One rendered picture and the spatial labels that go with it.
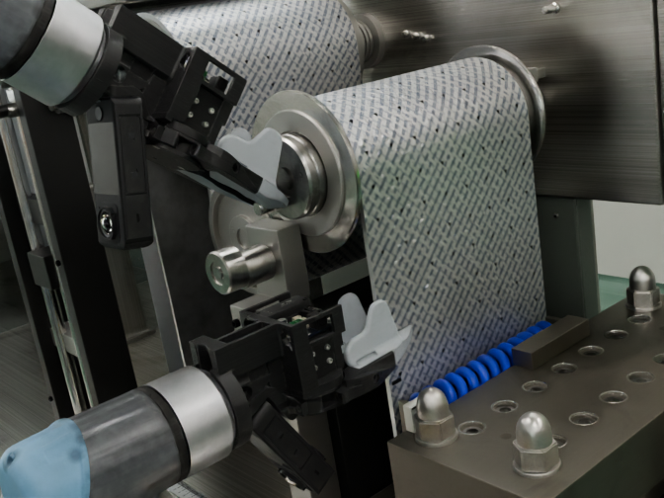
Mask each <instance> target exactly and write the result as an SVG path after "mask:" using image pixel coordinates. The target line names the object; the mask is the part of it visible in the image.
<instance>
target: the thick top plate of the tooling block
mask: <svg viewBox="0 0 664 498"><path fill-rule="evenodd" d="M660 300H661V302H662V306H661V308H659V309H657V310H654V311H647V312H638V311H632V310H629V309H627V308H626V306H625V304H626V302H627V300H626V297H625V298H624V299H622V300H620V301H619V302H617V303H615V304H614V305H612V306H610V307H609V308H607V309H605V310H604V311H602V312H600V313H599V314H597V315H595V316H594V317H592V318H591V319H589V332H590V335H589V336H587V337H585V338H584V339H582V340H581V341H579V342H577V343H576V344H574V345H573V346H571V347H569V348H568V349H566V350H565V351H563V352H561V353H560V354H558V355H557V356H555V357H553V358H552V359H550V360H549V361H547V362H545V363H544V364H542V365H541V366H539V367H537V368H536V369H534V370H530V369H526V368H522V367H518V366H515V365H513V366H511V367H510V368H508V369H506V370H505V371H503V372H501V373H499V374H497V375H496V376H494V377H492V378H491V379H489V380H487V381H486V382H484V383H483V384H481V385H480V386H479V387H477V388H475V389H474V390H472V391H470V392H469V393H467V394H465V395H464V396H462V397H460V398H459V399H457V400H455V401H454V402H452V403H450V404H449V409H450V410H451V412H452V413H453V414H454V419H455V427H456V429H457V431H458V437H457V439H456V440H455V441H454V442H453V443H451V444H449V445H447V446H444V447H439V448H427V447H423V446H420V445H419V444H417V443H416V441H415V437H414V436H415V433H412V432H409V431H407V430H406V431H404V432H403V433H401V434H399V435H398V436H396V437H394V438H393V439H391V440H389V441H388V442H387V446H388V453H389V459H390V466H391V472H392V479H393V485H394V492H395V498H640V497H642V496H643V495H644V494H645V493H646V492H647V491H648V490H649V489H651V488H652V487H653V486H654V485H655V484H656V483H657V482H659V481H660V480H661V479H662V478H663V477H664V293H660ZM529 411H537V412H539V413H541V414H542V415H543V416H544V417H545V418H546V419H547V420H548V422H549V424H550V427H551V431H552V437H553V438H554V439H555V440H556V441H557V444H558V455H559V458H560V459H561V464H562V466H561V470H560V471H559V472H558V473H557V474H555V475H553V476H550V477H547V478H538V479H536V478H527V477H524V476H521V475H519V474H518V473H517V472H515V470H514V468H513V460H514V451H513V441H514V440H516V439H517V437H516V426H517V423H518V421H519V419H520V417H521V416H522V415H523V414H525V413H526V412H529Z"/></svg>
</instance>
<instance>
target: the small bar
mask: <svg viewBox="0 0 664 498"><path fill-rule="evenodd" d="M589 335H590V332H589V319H587V318H582V317H578V316H573V315H567V316H565V317H563V318H562V319H560V320H558V321H557V322H555V323H553V324H552V325H550V326H548V327H546V328H545V329H543V330H541V331H540V332H539V333H537V334H535V335H534V336H532V337H530V338H529V339H527V340H525V341H523V342H522V343H520V344H518V345H517V346H515V347H513V348H512V357H513V365H515V366H518V367H522V368H526V369H530V370H534V369H536V368H537V367H539V366H541V365H542V364H544V363H545V362H547V361H549V360H550V359H552V358H553V357H555V356H557V355H558V354H560V353H561V352H563V351H565V350H566V349H568V348H569V347H571V346H573V345H574V344H576V343H577V342H579V341H581V340H582V339H584V338H585V337H587V336H589Z"/></svg>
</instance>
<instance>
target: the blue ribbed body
mask: <svg viewBox="0 0 664 498"><path fill-rule="evenodd" d="M550 325H552V324H551V323H549V322H547V321H544V320H542V321H539V322H537V323H536V325H535V326H531V327H528V328H527V329H526V331H522V332H520V333H518V334H517V336H516V337H511V338H509V339H508V340H507V342H503V343H501V344H499V345H498V346H497V348H492V349H490V350H488V351H487V353H486V354H482V355H480V356H478V357H477V359H476V360H471V361H469V362H468V363H466V365H465V367H464V366H461V367H459V368H457V369H456V371H455V372H454V373H447V374H446V375H445V377H444V379H441V378H439V379H437V380H435V381H434V383H433V386H434V387H436V388H438V389H440V390H441V391H442V392H443V393H444V394H445V396H446V398H447V400H448V403H449V404H450V403H452V402H454V401H455V400H457V399H459V398H460V397H462V396H464V395H465V394H467V393H469V392H470V391H472V390H474V389H475V388H477V387H479V386H480V385H481V384H483V383H484V382H486V381H487V380H489V379H491V378H492V377H494V376H496V375H497V374H500V373H501V372H503V371H505V370H506V369H508V368H510V367H511V366H513V357H512V348H513V347H515V346H517V345H518V344H520V343H522V342H523V341H525V340H527V339H529V338H530V337H532V336H534V335H535V334H537V333H539V332H540V331H541V330H543V329H545V328H546V327H548V326H550ZM419 393H420V392H414V393H413V394H411V395H410V398H409V401H411V400H413V399H415V398H416V397H418V395H419Z"/></svg>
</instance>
